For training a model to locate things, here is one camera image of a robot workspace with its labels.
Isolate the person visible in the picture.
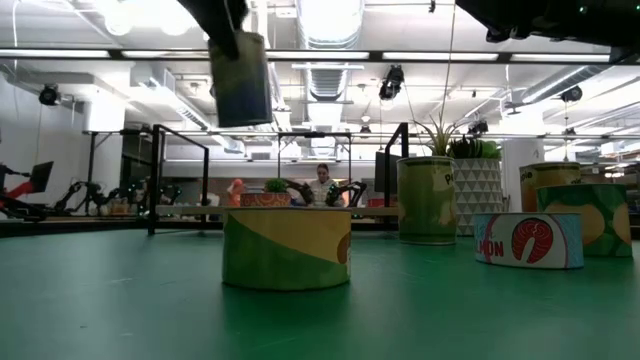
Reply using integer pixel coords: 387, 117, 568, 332
305, 163, 346, 208

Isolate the potted plant patterned white pot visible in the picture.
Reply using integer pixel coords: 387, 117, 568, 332
414, 113, 504, 237

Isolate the tall green blue can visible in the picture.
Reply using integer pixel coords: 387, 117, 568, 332
208, 30, 274, 129

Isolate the orange background object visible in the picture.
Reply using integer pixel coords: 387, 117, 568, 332
227, 178, 246, 208

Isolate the short yellow green can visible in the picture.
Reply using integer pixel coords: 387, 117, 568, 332
222, 207, 352, 292

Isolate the green can with yellow fruit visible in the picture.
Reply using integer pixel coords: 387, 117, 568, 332
536, 183, 633, 259

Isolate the black background station frame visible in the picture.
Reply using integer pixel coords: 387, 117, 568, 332
276, 130, 354, 187

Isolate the red black background robot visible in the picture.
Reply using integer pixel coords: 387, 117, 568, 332
0, 160, 55, 222

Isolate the black table frame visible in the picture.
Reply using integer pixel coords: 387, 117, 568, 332
0, 217, 640, 240

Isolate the tall green pears can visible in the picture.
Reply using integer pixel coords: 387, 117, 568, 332
396, 156, 457, 246

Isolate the silver ceiling air duct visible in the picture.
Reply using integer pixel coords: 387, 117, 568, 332
294, 0, 366, 159

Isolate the tall yellow pineapple can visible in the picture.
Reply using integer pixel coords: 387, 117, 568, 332
518, 161, 583, 214

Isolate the short salmon can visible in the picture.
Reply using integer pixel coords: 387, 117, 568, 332
473, 212, 585, 270

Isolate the small green bush plant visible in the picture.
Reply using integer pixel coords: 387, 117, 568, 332
263, 177, 289, 195

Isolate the black monitor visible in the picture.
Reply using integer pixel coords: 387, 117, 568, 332
374, 151, 401, 195

